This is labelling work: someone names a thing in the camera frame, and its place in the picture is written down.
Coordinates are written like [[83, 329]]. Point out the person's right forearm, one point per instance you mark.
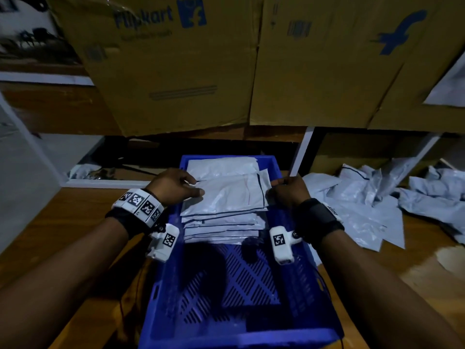
[[392, 294]]

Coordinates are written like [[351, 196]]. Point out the person's left hand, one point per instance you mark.
[[174, 187]]

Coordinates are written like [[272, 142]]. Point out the pile of grey mailer bags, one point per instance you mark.
[[363, 207]]

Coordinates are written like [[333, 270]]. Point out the person's right hand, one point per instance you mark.
[[290, 194]]

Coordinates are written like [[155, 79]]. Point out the right marker wristband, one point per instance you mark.
[[318, 221]]

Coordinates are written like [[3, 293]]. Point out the packed white bags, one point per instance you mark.
[[221, 167]]

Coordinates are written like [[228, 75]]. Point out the wooden table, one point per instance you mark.
[[65, 214]]

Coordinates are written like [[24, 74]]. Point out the white metal shelf leg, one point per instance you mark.
[[419, 152], [301, 152]]

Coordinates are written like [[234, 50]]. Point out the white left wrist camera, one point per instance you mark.
[[164, 244]]

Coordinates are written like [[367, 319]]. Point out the marker wristband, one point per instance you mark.
[[138, 208], [318, 221]]

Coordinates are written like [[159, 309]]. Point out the person's left forearm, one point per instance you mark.
[[65, 287]]

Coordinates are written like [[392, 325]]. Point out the blue plastic crate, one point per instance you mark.
[[232, 301]]

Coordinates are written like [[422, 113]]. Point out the white printed paper sheet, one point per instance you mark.
[[450, 87]]

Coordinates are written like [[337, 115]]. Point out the white metal rack frame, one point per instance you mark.
[[36, 78]]

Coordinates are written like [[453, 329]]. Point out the left marker wristband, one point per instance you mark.
[[138, 208]]

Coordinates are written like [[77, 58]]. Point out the plain cardboard box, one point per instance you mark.
[[181, 83]]

